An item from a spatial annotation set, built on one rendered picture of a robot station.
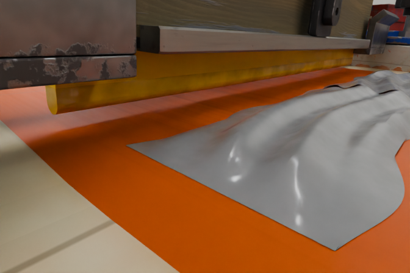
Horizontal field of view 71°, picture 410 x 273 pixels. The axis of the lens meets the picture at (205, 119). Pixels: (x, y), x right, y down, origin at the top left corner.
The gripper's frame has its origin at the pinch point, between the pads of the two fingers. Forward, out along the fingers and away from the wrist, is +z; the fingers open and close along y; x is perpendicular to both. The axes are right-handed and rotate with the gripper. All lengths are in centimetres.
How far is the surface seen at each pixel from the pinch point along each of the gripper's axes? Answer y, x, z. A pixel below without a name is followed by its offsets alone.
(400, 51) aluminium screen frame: 4.8, 25.4, 3.2
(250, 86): -0.4, -4.2, 5.9
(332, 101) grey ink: 6.4, -6.4, 5.4
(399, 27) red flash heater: -6, 92, -2
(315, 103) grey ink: 6.1, -8.1, 5.3
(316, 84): 2.4, 2.0, 5.9
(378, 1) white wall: -37, 200, -22
